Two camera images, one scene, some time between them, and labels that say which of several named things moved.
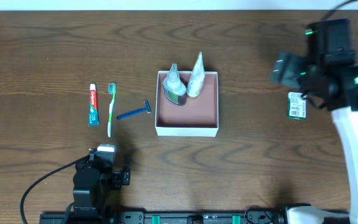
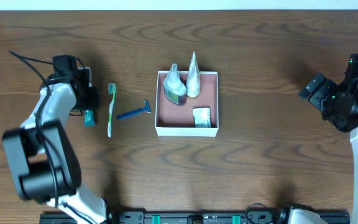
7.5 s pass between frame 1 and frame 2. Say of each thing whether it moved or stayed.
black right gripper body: moved
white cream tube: moved
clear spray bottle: stayed
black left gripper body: moved
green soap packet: moved
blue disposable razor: stayed
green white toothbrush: stayed
